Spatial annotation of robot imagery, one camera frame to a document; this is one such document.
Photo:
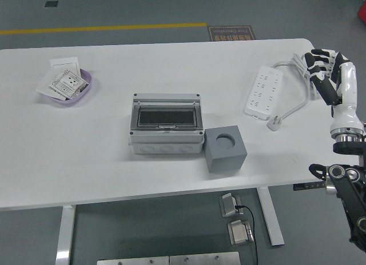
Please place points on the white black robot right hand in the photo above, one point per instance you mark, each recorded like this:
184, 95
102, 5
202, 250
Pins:
347, 90

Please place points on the grey junction box clear lid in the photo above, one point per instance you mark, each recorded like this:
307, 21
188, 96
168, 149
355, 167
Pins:
166, 139

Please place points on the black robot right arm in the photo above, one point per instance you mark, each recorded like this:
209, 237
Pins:
349, 190

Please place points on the grey cube with round hole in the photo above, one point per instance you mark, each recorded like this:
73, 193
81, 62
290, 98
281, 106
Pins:
226, 159

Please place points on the white power strip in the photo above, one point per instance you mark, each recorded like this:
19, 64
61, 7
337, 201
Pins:
264, 90

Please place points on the red object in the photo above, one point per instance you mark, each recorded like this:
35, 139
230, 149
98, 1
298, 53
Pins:
362, 9

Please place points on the black table control panel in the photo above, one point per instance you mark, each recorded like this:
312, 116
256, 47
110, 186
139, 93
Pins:
308, 186

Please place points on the brown floor sign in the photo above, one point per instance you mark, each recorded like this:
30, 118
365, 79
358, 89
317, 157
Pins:
230, 33

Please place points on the metal foot pedal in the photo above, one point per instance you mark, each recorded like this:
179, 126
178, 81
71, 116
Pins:
228, 205
238, 233

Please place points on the purple plastic tray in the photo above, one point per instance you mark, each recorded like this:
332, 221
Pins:
85, 76

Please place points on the white printed socket plate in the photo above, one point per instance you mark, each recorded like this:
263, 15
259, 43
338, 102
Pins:
67, 82

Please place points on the white flat card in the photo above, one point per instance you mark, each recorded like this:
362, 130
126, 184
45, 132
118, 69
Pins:
43, 86

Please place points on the black floor hatch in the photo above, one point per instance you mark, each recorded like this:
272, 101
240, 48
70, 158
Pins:
51, 4

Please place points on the grey metal base plate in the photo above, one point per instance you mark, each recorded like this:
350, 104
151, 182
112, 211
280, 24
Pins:
204, 259
131, 261

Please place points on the plain white switch plate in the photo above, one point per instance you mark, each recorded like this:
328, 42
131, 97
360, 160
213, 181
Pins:
64, 63

